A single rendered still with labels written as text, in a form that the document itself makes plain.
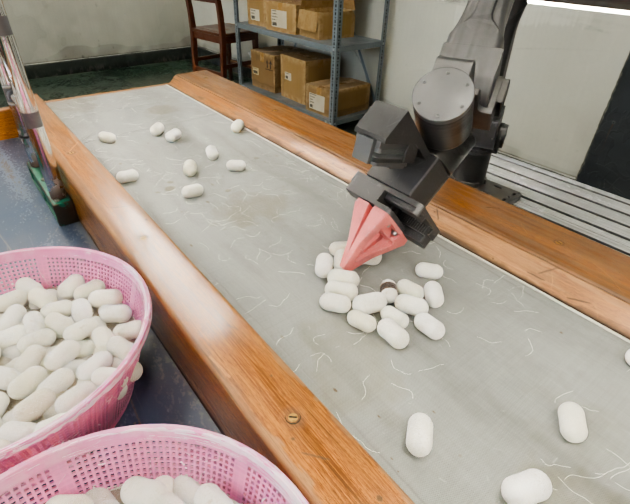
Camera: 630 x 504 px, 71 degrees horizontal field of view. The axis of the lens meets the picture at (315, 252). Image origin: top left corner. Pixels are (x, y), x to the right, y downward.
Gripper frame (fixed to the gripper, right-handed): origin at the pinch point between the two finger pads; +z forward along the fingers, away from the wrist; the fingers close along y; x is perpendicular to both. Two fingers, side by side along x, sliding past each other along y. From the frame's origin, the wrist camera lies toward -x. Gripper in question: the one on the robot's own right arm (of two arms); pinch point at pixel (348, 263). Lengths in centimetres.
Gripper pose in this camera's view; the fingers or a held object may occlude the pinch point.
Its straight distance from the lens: 50.2
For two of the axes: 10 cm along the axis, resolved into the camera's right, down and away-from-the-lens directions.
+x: 4.9, 4.2, 7.6
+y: 6.0, 4.7, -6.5
